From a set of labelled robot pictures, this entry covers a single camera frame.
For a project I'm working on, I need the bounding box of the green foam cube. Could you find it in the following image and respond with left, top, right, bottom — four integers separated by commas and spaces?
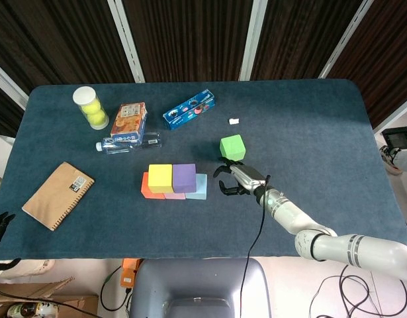
219, 134, 247, 160

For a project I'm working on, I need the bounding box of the clear plastic water bottle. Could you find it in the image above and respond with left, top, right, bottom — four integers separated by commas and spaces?
95, 131, 163, 156

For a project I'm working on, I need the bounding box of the black left hand cable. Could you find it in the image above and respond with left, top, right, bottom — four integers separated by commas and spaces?
0, 286, 101, 318

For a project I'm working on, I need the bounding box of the black equipment case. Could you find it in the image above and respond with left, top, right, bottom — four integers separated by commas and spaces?
381, 125, 407, 149

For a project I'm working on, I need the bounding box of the yellow tennis ball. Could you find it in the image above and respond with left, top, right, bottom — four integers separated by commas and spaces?
81, 100, 102, 115
87, 110, 108, 126

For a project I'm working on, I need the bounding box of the white partition post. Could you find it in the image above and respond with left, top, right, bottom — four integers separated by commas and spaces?
107, 0, 146, 83
318, 0, 376, 80
238, 0, 269, 81

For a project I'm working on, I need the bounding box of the grey robot base seat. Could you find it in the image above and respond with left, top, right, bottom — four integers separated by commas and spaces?
129, 257, 272, 318

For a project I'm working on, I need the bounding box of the light blue foam cube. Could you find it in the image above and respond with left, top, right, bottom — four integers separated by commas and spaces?
185, 173, 208, 201

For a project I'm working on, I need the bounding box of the brown cardboard box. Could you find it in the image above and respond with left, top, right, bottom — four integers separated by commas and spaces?
0, 277, 99, 318

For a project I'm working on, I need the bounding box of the purple foam cube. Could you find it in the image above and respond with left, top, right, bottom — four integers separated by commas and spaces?
171, 163, 197, 194

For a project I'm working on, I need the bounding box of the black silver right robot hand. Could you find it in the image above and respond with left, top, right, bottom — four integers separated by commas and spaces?
213, 157, 271, 197

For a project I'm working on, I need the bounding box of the blue orange snack box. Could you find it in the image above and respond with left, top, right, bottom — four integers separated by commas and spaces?
109, 101, 148, 143

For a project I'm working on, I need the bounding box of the blue Oreo cookie box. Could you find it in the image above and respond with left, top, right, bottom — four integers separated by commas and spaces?
162, 88, 217, 131

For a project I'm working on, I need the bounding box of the orange foam cube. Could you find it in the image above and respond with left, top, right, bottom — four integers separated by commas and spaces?
141, 172, 166, 199

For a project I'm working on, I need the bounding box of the yellow foam cube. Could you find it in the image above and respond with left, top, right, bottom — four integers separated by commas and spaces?
147, 164, 173, 195

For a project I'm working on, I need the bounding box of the white black sneaker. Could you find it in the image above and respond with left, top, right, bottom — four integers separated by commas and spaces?
379, 144, 405, 176

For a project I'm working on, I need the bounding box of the black floor cable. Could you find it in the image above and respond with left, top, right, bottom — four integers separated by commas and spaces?
308, 215, 407, 318

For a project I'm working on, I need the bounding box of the black right hand cable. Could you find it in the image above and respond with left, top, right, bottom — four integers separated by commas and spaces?
238, 175, 272, 318

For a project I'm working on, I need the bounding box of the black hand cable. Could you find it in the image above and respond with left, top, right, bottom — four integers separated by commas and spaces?
0, 286, 101, 318
238, 175, 272, 318

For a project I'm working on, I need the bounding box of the dark blue table cloth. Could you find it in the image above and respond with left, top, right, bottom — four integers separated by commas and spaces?
0, 78, 407, 261

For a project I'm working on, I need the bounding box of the brown spiral notebook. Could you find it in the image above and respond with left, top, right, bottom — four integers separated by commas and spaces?
21, 161, 95, 232

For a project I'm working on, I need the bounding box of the black power strip cable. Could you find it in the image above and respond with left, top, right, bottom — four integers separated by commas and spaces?
99, 264, 133, 312

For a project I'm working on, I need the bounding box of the green label glass bottle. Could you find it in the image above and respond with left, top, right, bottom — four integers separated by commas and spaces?
6, 301, 57, 318

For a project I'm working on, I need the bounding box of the clear tennis ball tube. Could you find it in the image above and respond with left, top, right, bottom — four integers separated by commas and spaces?
72, 85, 110, 131

